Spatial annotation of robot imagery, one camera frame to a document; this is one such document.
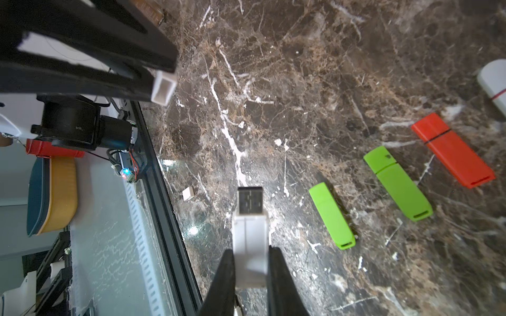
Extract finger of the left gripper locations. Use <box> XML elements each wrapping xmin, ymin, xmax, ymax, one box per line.
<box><xmin>1</xmin><ymin>1</ymin><xmax>178</xmax><ymax>72</ymax></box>
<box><xmin>1</xmin><ymin>51</ymin><xmax>154</xmax><ymax>101</ymax></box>

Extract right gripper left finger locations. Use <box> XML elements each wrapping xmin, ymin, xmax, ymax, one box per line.
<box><xmin>198</xmin><ymin>249</ymin><xmax>236</xmax><ymax>316</ymax></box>

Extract white usb cap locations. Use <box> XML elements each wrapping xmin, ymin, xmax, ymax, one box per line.
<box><xmin>182</xmin><ymin>186</ymin><xmax>195</xmax><ymax>201</ymax></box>
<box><xmin>151</xmin><ymin>70</ymin><xmax>178</xmax><ymax>106</ymax></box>

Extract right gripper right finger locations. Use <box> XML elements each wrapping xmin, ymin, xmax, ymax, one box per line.
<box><xmin>267</xmin><ymin>246</ymin><xmax>309</xmax><ymax>316</ymax></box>

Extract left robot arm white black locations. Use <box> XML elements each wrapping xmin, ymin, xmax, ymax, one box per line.
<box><xmin>1</xmin><ymin>1</ymin><xmax>178</xmax><ymax>151</ymax></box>

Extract white usb drive red end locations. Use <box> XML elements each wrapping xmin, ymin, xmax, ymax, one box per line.
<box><xmin>477</xmin><ymin>59</ymin><xmax>506</xmax><ymax>115</ymax></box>

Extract yellow and teal bowls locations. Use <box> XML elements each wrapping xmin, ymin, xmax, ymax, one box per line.
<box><xmin>26</xmin><ymin>157</ymin><xmax>78</xmax><ymax>236</ymax></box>

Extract green usb drive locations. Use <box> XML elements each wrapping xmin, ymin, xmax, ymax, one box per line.
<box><xmin>364</xmin><ymin>146</ymin><xmax>433</xmax><ymax>222</ymax></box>
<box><xmin>309</xmin><ymin>182</ymin><xmax>356</xmax><ymax>250</ymax></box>

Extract red container outside cell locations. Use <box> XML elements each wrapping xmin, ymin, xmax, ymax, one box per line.
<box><xmin>26</xmin><ymin>139</ymin><xmax>85</xmax><ymax>158</ymax></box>

